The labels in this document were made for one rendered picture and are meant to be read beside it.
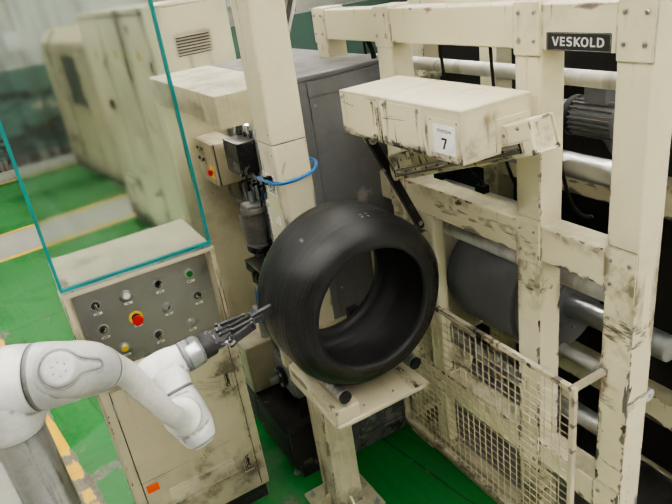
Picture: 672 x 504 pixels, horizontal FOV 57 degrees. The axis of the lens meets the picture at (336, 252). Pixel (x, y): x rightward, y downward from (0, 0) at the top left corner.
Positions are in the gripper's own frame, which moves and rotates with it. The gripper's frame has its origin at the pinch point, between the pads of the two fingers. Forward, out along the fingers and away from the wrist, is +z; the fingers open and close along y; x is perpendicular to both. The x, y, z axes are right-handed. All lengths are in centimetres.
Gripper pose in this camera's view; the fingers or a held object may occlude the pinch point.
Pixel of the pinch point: (262, 313)
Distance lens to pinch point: 187.4
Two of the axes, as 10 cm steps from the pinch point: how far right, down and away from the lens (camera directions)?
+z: 8.3, -4.5, 3.4
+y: -5.0, -3.0, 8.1
